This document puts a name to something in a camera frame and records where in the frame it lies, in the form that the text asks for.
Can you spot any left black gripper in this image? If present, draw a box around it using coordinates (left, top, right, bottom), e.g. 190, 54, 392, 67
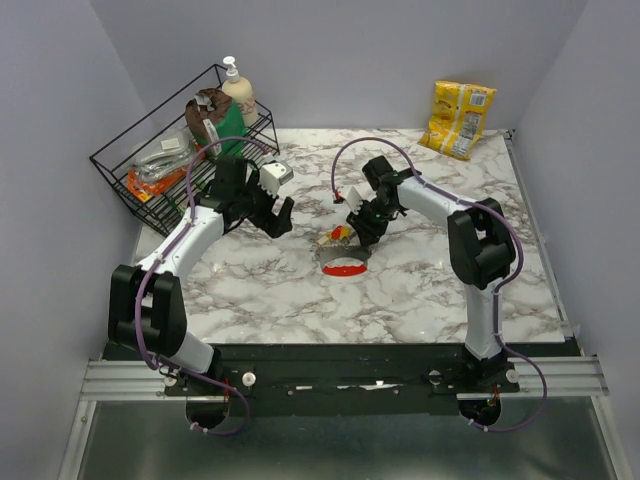
236, 171, 294, 238

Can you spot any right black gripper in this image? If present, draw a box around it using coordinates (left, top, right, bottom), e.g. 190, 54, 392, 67
345, 198, 397, 250

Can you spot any large red key tag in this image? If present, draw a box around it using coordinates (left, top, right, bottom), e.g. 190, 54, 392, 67
330, 226, 352, 241

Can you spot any metal red key organizer plate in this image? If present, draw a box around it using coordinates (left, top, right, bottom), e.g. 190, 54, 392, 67
315, 241, 371, 277

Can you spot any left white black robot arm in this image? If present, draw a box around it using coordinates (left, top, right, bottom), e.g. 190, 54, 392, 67
108, 155, 294, 395

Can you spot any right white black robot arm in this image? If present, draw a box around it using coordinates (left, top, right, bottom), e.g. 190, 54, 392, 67
339, 156, 516, 392

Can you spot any yellow key tag centre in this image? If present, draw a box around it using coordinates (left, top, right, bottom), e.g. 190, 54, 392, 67
318, 234, 334, 246

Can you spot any brown green bag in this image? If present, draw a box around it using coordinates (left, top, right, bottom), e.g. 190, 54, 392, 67
185, 88, 247, 147

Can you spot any clear plastic packet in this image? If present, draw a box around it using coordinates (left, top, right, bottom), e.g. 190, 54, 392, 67
133, 130, 196, 182

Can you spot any orange snack packet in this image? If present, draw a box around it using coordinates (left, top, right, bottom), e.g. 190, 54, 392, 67
126, 168, 186, 203

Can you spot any cream pump lotion bottle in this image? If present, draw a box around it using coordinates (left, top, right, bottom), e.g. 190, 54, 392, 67
222, 56, 259, 127

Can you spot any yellow chips bag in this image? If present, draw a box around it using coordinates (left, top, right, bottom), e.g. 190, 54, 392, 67
419, 80, 497, 161

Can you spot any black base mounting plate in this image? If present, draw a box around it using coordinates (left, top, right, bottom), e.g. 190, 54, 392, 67
102, 342, 584, 419

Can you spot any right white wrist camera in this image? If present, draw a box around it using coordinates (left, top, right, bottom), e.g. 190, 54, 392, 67
334, 186, 365, 214

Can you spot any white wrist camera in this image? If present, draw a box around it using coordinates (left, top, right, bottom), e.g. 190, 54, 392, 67
259, 161, 294, 198
334, 186, 365, 214

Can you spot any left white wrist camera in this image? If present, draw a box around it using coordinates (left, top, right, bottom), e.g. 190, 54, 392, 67
259, 161, 294, 198

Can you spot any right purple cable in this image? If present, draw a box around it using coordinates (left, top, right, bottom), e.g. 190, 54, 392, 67
330, 136, 549, 434

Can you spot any purple cable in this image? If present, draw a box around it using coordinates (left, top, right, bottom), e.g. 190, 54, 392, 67
134, 135, 281, 437
330, 136, 549, 434

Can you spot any black wire rack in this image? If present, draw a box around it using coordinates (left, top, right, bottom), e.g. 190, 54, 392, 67
90, 64, 279, 236

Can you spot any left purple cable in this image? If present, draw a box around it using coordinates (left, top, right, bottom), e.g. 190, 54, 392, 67
134, 135, 281, 437

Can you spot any aluminium rail frame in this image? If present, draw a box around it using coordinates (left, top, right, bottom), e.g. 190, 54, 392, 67
57, 344, 621, 480

